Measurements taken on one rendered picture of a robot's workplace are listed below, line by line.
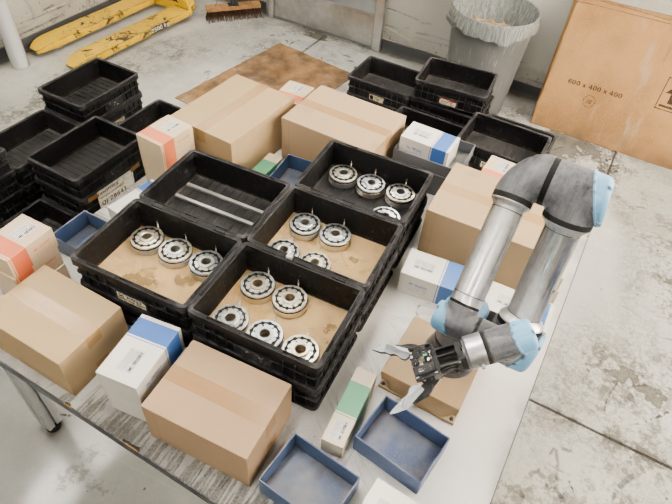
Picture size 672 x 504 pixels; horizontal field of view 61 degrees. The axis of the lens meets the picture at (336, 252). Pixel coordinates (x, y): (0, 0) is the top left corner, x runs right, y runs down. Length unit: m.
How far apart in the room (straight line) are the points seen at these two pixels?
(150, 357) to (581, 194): 1.11
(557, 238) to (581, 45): 2.83
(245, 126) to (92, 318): 0.95
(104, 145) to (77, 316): 1.37
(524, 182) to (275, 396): 0.79
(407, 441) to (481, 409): 0.24
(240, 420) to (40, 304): 0.67
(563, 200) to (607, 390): 1.58
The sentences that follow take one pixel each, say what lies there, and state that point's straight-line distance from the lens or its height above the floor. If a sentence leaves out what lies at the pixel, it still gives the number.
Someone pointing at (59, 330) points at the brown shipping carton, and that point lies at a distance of 1.70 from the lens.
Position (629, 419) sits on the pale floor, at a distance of 2.80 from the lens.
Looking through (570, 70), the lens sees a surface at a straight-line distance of 4.17.
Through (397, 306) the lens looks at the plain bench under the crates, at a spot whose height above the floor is 0.70.
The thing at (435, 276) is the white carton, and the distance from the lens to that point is 1.86.
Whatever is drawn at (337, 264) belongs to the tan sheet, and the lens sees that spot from 1.79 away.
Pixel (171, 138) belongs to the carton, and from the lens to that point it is 2.15.
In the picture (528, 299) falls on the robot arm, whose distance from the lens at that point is 1.46.
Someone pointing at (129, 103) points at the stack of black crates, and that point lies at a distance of 3.26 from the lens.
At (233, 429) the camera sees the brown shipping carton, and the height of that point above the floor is 0.86.
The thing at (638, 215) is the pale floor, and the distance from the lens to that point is 3.78.
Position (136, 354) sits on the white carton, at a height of 0.88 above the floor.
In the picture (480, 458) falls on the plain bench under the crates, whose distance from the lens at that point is 1.66.
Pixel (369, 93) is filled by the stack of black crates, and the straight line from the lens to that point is 3.42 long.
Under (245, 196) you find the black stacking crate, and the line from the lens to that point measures 2.02.
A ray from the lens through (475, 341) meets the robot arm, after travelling 1.27.
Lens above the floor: 2.15
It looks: 46 degrees down
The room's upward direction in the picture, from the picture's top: 5 degrees clockwise
